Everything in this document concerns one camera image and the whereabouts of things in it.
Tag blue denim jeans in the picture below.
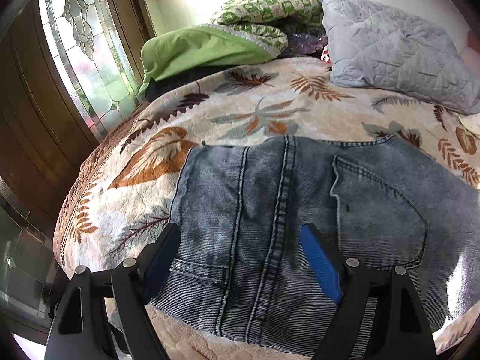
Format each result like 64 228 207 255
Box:
152 136 479 356

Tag grey quilted pillow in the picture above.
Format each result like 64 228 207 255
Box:
320 0 479 115

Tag dark purple fabric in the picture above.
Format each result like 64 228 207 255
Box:
279 20 328 58

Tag stained glass window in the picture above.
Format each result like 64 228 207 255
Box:
38 0 142 141

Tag green patterned folded quilt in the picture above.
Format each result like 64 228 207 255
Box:
139 0 323 96

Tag brown wooden window frame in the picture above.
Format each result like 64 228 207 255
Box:
1 0 153 236

